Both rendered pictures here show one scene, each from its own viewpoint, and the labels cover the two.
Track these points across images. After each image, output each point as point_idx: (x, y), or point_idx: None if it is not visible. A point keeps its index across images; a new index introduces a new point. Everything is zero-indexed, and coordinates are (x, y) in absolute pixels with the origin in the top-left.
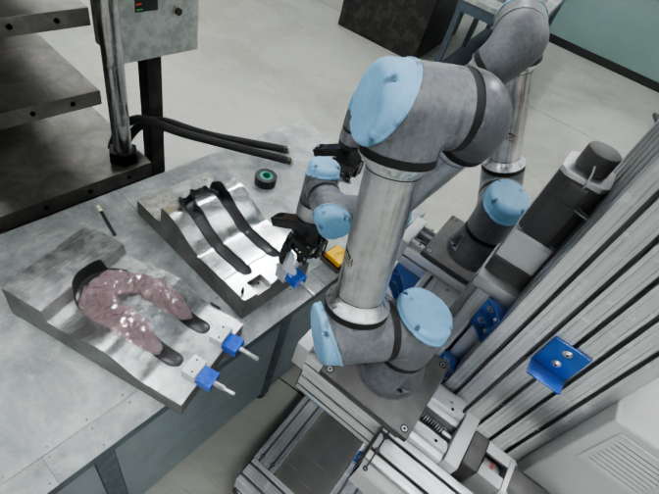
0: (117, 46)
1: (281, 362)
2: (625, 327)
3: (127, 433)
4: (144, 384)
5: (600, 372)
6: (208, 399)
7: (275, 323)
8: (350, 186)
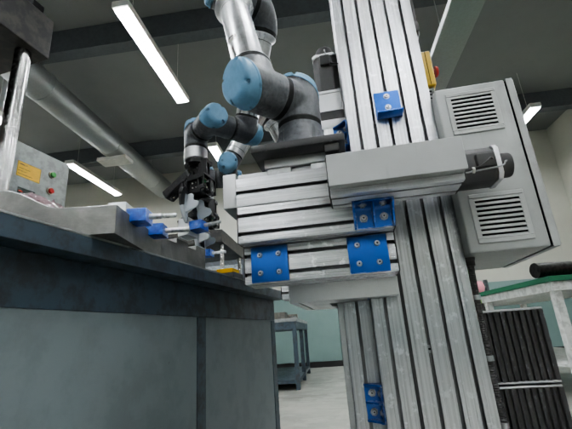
0: (6, 182)
1: None
2: (389, 64)
3: (42, 222)
4: (61, 210)
5: (408, 94)
6: (122, 421)
7: (192, 265)
8: None
